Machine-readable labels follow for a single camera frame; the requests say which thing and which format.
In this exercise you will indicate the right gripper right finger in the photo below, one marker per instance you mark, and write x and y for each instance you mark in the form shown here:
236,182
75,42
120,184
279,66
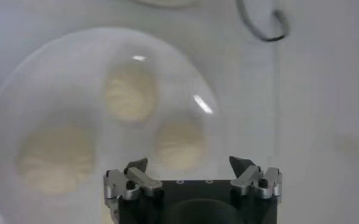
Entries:
246,178

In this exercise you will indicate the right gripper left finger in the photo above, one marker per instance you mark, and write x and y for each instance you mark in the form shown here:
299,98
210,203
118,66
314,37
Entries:
142,179

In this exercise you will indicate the white steamed baozi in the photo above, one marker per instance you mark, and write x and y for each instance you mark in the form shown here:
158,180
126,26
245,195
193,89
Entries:
179,143
55,159
130,92

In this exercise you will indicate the round white plate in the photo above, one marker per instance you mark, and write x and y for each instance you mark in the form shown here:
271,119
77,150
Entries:
60,91

